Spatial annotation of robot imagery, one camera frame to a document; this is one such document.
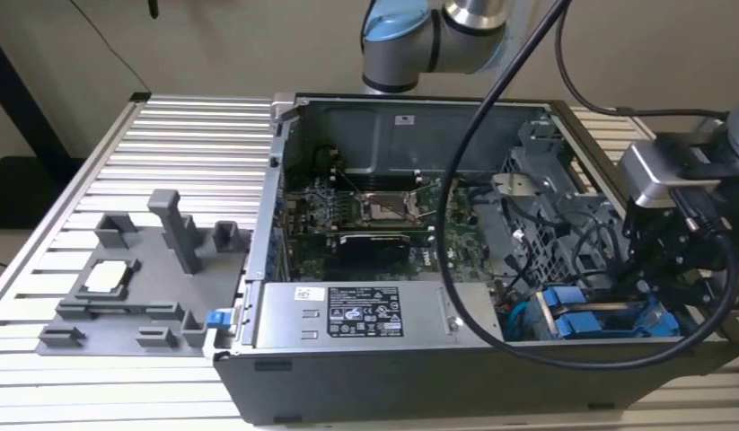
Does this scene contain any black graphics card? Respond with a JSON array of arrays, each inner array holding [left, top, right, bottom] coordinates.
[[331, 228, 437, 280]]

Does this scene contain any blue wire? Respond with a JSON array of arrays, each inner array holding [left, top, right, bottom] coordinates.
[[503, 300, 531, 339]]

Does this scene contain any blue case latch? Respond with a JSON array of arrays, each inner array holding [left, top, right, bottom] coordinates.
[[205, 308, 233, 336]]

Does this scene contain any silver power supply unit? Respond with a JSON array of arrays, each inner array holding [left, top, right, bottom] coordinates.
[[251, 281, 505, 350]]

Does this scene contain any short black robot cable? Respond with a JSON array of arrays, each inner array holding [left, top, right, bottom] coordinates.
[[553, 0, 734, 122]]

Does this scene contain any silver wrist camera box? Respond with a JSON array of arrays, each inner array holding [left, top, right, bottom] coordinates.
[[616, 137, 724, 210]]

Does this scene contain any grey parts rack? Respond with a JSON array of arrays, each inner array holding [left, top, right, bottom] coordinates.
[[37, 188, 253, 358]]

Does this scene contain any metal disk bay cage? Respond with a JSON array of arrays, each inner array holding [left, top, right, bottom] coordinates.
[[491, 117, 632, 289]]

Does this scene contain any black open PC case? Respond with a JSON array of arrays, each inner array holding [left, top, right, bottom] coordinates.
[[210, 92, 739, 426]]

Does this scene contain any green motherboard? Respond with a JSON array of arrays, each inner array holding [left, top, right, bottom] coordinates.
[[281, 177, 503, 284]]

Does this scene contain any hard disk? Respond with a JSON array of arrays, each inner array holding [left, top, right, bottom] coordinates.
[[545, 285, 667, 318]]

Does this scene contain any metal socket cover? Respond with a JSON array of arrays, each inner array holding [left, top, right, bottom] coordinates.
[[404, 175, 460, 224]]

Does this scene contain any black disk wire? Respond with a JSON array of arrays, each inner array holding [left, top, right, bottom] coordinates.
[[557, 214, 637, 294]]

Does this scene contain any blue plastic disk carrier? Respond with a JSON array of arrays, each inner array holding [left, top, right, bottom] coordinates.
[[556, 312, 683, 340]]

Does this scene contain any CPU socket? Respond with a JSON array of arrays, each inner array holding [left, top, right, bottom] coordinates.
[[356, 190, 424, 225]]

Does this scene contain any black desk frame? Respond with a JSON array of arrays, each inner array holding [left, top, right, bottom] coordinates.
[[0, 22, 86, 231]]

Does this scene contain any long black robot cable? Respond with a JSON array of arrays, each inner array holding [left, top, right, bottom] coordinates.
[[433, 0, 739, 371]]

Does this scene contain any silver CPU chip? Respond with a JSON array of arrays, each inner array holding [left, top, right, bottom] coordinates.
[[82, 260, 132, 294]]

